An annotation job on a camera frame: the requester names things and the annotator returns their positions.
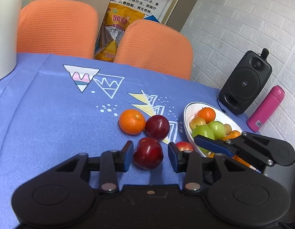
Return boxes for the small mandarin on table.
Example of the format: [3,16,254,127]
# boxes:
[118,109,145,135]

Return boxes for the small yellow-green fruit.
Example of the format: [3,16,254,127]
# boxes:
[224,123,232,135]

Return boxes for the pink thermos bottle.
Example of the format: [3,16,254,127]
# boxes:
[246,85,285,132]

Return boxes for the white plate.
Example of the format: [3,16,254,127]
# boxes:
[183,102,243,157]

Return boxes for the small orange in plate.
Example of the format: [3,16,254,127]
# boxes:
[228,130,241,139]

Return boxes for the dark red plum back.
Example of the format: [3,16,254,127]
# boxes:
[144,115,170,141]

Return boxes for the yellow-red apple in plate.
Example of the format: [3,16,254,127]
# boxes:
[190,116,206,130]

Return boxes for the green apple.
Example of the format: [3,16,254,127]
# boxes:
[192,125,215,155]
[207,121,226,139]

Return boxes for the dark red plum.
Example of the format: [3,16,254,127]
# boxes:
[144,115,170,141]
[133,137,164,170]

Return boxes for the yellow snack bag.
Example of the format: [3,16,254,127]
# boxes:
[94,3,145,62]

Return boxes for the white thermos jug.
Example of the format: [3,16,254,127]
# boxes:
[0,0,22,80]

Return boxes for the black speaker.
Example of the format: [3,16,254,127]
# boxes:
[219,48,272,115]

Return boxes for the orange in plate front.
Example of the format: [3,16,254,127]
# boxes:
[196,107,216,124]

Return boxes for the speaker cable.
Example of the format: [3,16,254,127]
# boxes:
[216,97,230,116]

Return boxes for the dark red plum front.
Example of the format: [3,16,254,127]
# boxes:
[133,137,164,170]

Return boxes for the right orange chair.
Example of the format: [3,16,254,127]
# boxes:
[114,19,194,80]

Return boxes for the small red apple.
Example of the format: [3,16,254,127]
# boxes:
[175,141,194,152]

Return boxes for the blue patterned tablecloth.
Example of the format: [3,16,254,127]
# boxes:
[0,52,261,229]

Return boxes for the left orange chair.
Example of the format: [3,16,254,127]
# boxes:
[16,0,98,58]

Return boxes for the orange chair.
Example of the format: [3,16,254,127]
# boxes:
[114,19,194,80]
[16,0,98,58]

